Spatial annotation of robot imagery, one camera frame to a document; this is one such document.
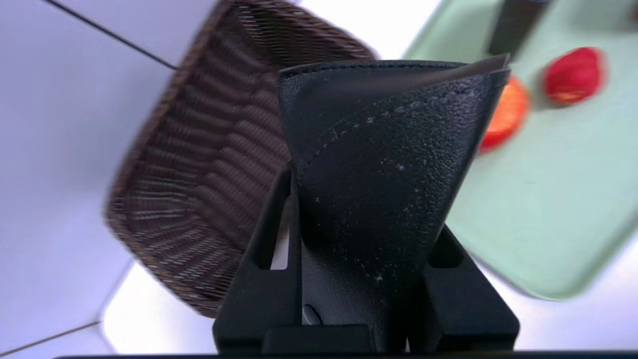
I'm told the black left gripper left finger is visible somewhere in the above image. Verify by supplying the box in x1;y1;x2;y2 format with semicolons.
213;161;303;354

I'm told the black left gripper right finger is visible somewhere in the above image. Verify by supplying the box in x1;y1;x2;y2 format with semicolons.
409;225;519;352

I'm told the black leather pouch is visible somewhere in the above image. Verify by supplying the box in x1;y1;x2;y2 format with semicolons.
277;54;511;350

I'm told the red apple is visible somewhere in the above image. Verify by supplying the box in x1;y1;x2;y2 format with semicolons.
478;75;530;154

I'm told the red rubber duck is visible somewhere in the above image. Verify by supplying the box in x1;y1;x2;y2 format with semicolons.
542;46;606;106

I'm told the black pump bottle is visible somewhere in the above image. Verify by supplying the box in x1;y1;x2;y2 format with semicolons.
487;0;551;56

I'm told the dark brown wicker basket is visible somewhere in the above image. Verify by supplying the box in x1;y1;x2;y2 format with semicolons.
104;0;379;320

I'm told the light green plastic tray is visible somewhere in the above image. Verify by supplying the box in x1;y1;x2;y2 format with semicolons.
401;0;638;302

